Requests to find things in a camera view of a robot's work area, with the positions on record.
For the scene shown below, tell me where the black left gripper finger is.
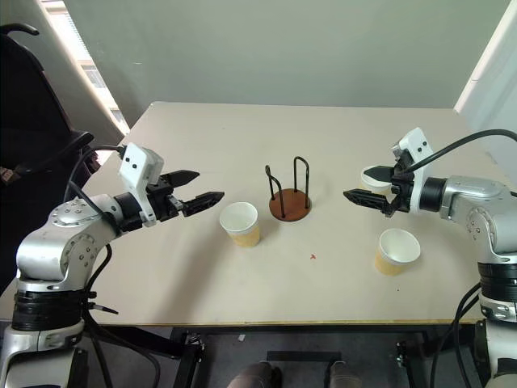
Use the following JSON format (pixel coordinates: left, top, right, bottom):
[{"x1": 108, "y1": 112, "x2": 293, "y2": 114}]
[
  {"x1": 177, "y1": 191, "x2": 225, "y2": 217},
  {"x1": 161, "y1": 170, "x2": 201, "y2": 188}
]

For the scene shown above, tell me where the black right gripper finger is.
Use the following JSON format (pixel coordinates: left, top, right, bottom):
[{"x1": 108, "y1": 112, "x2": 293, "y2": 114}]
[
  {"x1": 343, "y1": 188, "x2": 395, "y2": 214},
  {"x1": 365, "y1": 164, "x2": 399, "y2": 185}
]

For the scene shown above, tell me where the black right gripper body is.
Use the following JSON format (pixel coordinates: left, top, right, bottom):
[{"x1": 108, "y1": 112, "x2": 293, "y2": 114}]
[{"x1": 381, "y1": 154, "x2": 417, "y2": 220}]

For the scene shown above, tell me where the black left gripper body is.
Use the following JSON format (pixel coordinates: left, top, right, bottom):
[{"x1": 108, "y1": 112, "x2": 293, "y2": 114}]
[{"x1": 145, "y1": 173, "x2": 186, "y2": 223}]

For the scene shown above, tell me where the yellow white paper cup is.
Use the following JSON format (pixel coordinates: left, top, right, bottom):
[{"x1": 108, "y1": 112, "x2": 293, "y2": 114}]
[
  {"x1": 219, "y1": 201, "x2": 261, "y2": 249},
  {"x1": 374, "y1": 228, "x2": 422, "y2": 277},
  {"x1": 359, "y1": 165, "x2": 393, "y2": 196}
]

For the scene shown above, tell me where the black chair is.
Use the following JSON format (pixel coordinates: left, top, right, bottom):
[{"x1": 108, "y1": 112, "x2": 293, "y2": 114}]
[{"x1": 0, "y1": 23, "x2": 102, "y2": 292}]

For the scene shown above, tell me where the dark rounded shape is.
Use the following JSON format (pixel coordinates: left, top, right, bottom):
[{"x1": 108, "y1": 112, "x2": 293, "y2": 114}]
[
  {"x1": 229, "y1": 361, "x2": 283, "y2": 388},
  {"x1": 328, "y1": 360, "x2": 364, "y2": 388}
]

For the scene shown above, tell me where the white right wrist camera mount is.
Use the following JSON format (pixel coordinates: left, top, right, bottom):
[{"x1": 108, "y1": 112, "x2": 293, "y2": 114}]
[{"x1": 389, "y1": 127, "x2": 435, "y2": 213}]

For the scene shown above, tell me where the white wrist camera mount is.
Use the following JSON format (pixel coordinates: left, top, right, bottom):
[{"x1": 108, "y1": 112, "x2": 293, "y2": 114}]
[
  {"x1": 389, "y1": 127, "x2": 435, "y2": 213},
  {"x1": 117, "y1": 142, "x2": 165, "y2": 226}
]

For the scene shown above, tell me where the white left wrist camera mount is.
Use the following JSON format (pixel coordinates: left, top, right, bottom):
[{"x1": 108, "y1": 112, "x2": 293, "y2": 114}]
[{"x1": 117, "y1": 142, "x2": 165, "y2": 226}]

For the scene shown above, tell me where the wooden wire cup rack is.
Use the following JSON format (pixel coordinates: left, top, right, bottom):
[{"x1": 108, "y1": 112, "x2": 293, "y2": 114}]
[{"x1": 264, "y1": 155, "x2": 313, "y2": 223}]

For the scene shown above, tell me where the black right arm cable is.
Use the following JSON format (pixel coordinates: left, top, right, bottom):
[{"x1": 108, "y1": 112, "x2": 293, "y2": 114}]
[{"x1": 403, "y1": 129, "x2": 517, "y2": 175}]

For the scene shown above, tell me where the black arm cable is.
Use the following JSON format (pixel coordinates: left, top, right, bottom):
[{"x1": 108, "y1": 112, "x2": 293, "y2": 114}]
[
  {"x1": 65, "y1": 144, "x2": 127, "y2": 227},
  {"x1": 403, "y1": 129, "x2": 517, "y2": 175}
]

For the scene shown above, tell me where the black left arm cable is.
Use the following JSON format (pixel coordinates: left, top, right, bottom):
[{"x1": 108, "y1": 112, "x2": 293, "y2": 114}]
[{"x1": 65, "y1": 144, "x2": 127, "y2": 227}]

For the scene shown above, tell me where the black metal table frame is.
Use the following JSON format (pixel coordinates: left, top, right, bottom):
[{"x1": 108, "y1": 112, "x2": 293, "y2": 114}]
[{"x1": 95, "y1": 322, "x2": 488, "y2": 388}]

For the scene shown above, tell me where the window with white frame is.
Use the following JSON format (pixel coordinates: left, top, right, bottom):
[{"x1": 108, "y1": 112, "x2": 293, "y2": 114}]
[{"x1": 40, "y1": 0, "x2": 131, "y2": 138}]

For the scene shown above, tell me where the white wall panel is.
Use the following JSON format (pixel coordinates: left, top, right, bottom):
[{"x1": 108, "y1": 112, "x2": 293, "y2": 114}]
[{"x1": 452, "y1": 0, "x2": 517, "y2": 171}]

